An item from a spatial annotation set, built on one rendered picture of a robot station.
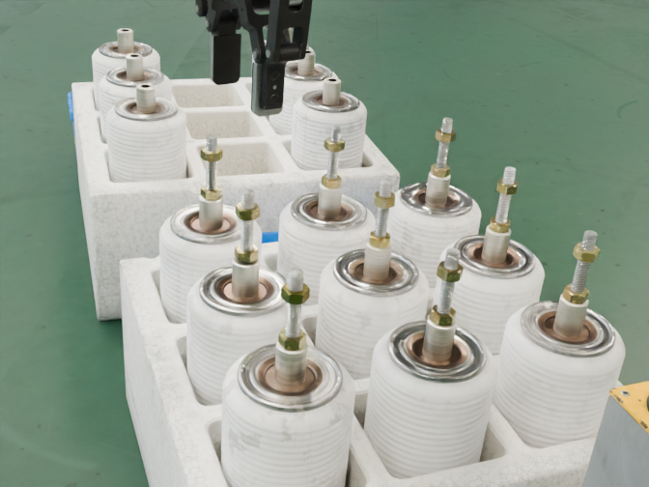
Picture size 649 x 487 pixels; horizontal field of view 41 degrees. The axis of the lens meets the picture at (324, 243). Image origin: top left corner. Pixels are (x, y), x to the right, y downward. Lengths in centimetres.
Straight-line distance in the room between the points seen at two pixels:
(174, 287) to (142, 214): 26
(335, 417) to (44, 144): 112
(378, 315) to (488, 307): 11
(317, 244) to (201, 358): 17
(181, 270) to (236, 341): 13
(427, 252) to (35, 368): 48
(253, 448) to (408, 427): 12
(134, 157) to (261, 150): 21
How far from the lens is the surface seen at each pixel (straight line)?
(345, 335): 74
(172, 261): 80
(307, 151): 112
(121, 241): 107
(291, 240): 83
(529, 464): 70
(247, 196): 67
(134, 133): 105
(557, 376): 70
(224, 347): 70
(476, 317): 79
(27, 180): 151
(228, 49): 66
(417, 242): 87
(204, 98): 140
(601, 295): 130
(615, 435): 57
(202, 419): 70
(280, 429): 60
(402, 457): 68
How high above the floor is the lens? 64
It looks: 29 degrees down
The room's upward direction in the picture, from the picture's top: 5 degrees clockwise
